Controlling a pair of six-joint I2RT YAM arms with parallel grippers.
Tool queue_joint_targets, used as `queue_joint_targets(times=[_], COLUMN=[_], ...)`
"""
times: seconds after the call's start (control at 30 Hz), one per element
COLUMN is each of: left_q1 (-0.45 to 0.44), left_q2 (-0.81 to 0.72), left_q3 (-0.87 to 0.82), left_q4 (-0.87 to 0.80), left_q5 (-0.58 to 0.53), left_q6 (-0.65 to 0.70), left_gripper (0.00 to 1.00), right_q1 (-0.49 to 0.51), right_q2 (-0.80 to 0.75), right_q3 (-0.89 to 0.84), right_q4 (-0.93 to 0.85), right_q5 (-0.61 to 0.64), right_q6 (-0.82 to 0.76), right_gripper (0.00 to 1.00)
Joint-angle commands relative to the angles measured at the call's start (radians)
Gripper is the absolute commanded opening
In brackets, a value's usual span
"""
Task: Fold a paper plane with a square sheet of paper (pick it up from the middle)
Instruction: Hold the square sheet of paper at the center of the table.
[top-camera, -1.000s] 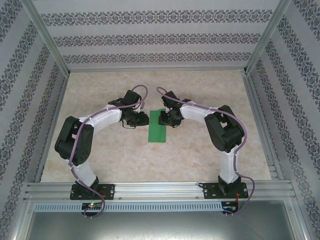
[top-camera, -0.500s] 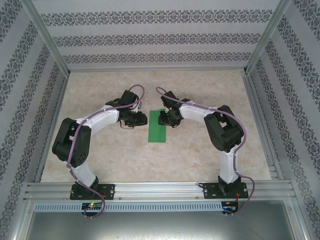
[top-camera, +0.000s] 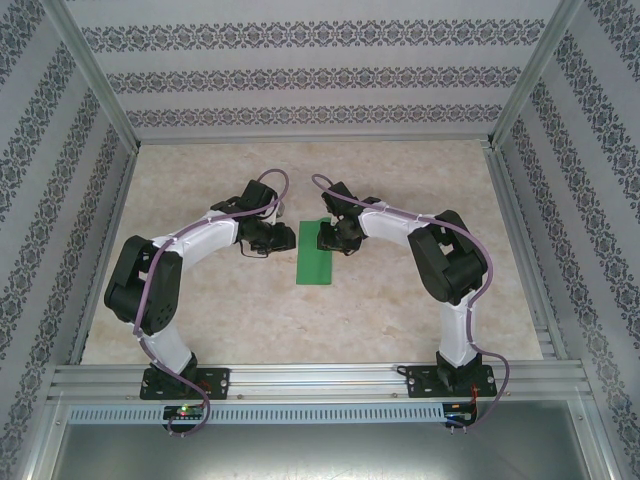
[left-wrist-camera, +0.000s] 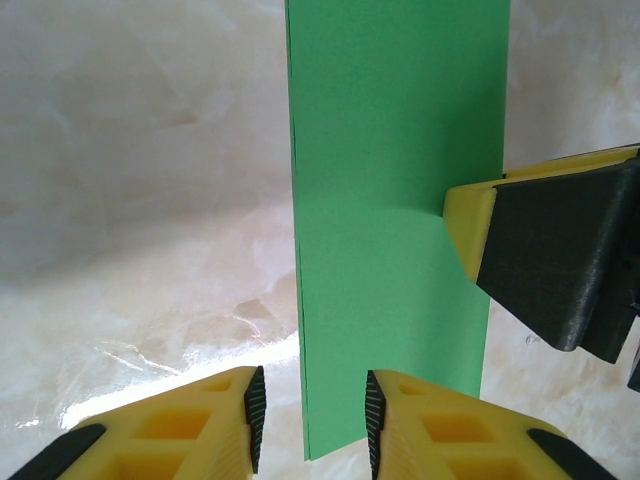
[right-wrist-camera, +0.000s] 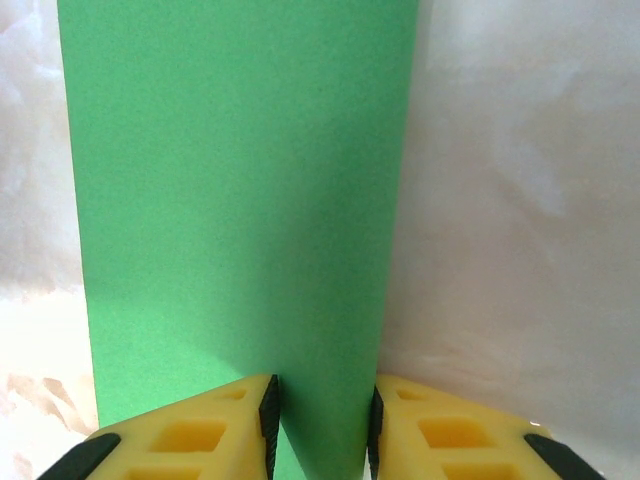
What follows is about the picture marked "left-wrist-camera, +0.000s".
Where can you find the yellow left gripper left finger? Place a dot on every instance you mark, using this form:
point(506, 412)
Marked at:
point(165, 440)

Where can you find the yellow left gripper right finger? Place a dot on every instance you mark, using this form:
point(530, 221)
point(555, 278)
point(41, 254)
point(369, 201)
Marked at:
point(450, 445)

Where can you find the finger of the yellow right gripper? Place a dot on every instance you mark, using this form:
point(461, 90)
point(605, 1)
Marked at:
point(550, 250)
point(575, 162)

